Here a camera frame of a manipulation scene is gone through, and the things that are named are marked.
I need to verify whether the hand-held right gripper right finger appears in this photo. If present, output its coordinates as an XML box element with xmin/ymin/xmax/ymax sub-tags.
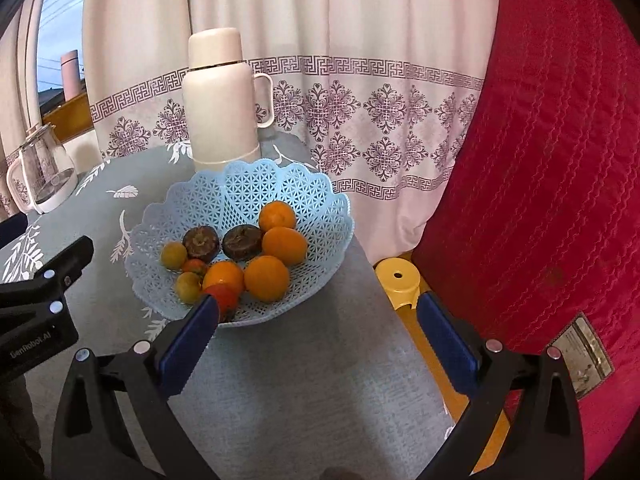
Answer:
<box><xmin>416</xmin><ymin>291</ymin><xmax>586</xmax><ymax>480</ymax></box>

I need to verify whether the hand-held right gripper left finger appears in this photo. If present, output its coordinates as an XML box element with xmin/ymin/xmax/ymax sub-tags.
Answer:
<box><xmin>51</xmin><ymin>294</ymin><xmax>221</xmax><ymax>480</ymax></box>

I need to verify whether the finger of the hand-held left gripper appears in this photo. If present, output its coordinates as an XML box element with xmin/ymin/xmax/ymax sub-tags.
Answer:
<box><xmin>0</xmin><ymin>235</ymin><xmax>95</xmax><ymax>313</ymax></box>
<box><xmin>0</xmin><ymin>215</ymin><xmax>28</xmax><ymax>250</ymax></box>

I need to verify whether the small green fruit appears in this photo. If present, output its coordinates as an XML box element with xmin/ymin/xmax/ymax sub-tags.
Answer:
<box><xmin>175</xmin><ymin>271</ymin><xmax>203</xmax><ymax>306</ymax></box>
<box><xmin>161</xmin><ymin>241</ymin><xmax>189</xmax><ymax>271</ymax></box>

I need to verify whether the mandarin orange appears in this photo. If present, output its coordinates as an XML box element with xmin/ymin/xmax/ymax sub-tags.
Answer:
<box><xmin>261</xmin><ymin>226</ymin><xmax>309</xmax><ymax>267</ymax></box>
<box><xmin>258</xmin><ymin>200</ymin><xmax>297</xmax><ymax>233</ymax></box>
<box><xmin>202</xmin><ymin>260</ymin><xmax>246</xmax><ymax>296</ymax></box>

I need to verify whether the dark brown passion fruit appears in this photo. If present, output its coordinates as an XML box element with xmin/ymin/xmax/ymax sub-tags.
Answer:
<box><xmin>182</xmin><ymin>226</ymin><xmax>221</xmax><ymax>264</ymax></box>
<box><xmin>222</xmin><ymin>225</ymin><xmax>264</xmax><ymax>262</ymax></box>

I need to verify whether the large orange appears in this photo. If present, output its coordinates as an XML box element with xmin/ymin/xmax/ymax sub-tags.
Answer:
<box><xmin>243</xmin><ymin>255</ymin><xmax>291</xmax><ymax>304</ymax></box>

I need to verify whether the light blue plastic basket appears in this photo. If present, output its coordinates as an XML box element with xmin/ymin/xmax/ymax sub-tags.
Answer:
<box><xmin>123</xmin><ymin>158</ymin><xmax>356</xmax><ymax>330</ymax></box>

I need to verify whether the yellow plastic stool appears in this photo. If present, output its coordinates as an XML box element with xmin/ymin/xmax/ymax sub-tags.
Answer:
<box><xmin>375</xmin><ymin>256</ymin><xmax>426</xmax><ymax>311</ymax></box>

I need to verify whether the grey leaf-print tablecloth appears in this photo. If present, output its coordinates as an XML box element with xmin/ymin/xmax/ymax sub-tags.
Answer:
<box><xmin>0</xmin><ymin>130</ymin><xmax>453</xmax><ymax>480</ymax></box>

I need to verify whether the white patterned curtain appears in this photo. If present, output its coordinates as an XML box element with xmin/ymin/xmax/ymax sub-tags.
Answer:
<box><xmin>82</xmin><ymin>0</ymin><xmax>501</xmax><ymax>266</ymax></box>
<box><xmin>0</xmin><ymin>0</ymin><xmax>48</xmax><ymax>221</ymax></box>

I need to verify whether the wooden windowsill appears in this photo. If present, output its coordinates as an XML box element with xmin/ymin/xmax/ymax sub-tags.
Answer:
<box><xmin>42</xmin><ymin>91</ymin><xmax>96</xmax><ymax>143</ymax></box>

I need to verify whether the pink bottle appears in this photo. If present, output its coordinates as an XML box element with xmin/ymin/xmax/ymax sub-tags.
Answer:
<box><xmin>60</xmin><ymin>50</ymin><xmax>83</xmax><ymax>96</ymax></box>

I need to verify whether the red quilt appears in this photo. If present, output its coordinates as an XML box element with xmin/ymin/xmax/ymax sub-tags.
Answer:
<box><xmin>412</xmin><ymin>0</ymin><xmax>640</xmax><ymax>480</ymax></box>

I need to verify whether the cream thermos jug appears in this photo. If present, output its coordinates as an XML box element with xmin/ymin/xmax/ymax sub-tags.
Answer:
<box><xmin>181</xmin><ymin>27</ymin><xmax>275</xmax><ymax>173</ymax></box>

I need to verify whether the glass kettle with white handle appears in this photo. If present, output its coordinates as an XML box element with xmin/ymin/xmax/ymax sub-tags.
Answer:
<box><xmin>6</xmin><ymin>124</ymin><xmax>79</xmax><ymax>214</ymax></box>

